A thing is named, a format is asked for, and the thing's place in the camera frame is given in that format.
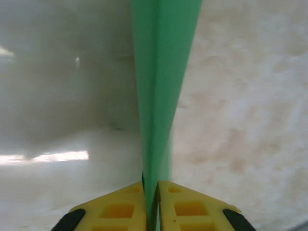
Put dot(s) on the green paper sheet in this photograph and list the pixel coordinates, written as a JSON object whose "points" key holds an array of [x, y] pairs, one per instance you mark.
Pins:
{"points": [[163, 72]]}

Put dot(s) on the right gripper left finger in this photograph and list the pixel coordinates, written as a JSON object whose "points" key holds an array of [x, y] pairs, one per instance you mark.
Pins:
{"points": [[120, 211]]}

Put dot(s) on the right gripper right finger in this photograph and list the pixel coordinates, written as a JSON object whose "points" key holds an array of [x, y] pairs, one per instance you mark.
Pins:
{"points": [[192, 211]]}

